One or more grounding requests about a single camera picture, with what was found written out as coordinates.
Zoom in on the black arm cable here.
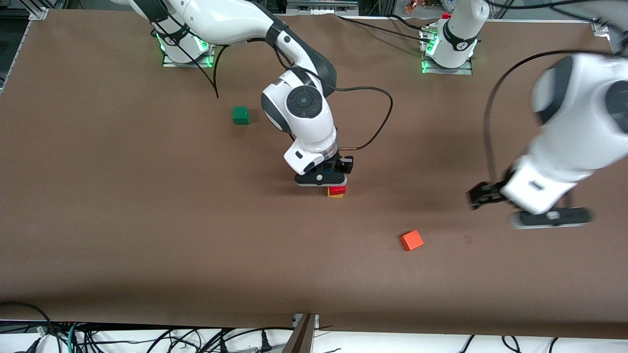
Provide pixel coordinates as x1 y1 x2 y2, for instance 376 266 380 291
164 20 394 151
483 49 579 184

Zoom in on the wooden beam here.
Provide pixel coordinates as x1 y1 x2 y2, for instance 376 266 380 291
282 314 317 353

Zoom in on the brown paper table cover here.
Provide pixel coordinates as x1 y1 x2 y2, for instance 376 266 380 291
0 10 628 339

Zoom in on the long black table cable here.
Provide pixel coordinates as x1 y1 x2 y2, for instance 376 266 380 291
336 14 435 40

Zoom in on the black looped floor cable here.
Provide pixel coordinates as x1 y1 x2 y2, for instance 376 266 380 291
0 302 62 353

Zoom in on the grey metal rail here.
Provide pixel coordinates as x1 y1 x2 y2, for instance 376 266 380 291
286 0 359 15

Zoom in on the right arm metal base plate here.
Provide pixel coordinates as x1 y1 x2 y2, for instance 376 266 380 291
162 39 216 68

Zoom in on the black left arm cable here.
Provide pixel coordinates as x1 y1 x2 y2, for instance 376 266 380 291
483 49 579 184

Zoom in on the small metal bracket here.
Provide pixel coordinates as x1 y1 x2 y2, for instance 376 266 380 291
292 313 320 330

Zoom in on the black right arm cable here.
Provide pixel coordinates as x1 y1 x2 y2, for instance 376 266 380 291
164 20 394 151

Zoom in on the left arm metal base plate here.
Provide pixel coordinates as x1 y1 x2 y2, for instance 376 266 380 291
421 27 474 76

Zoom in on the orange wooden block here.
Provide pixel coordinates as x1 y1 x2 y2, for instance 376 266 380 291
399 229 425 252

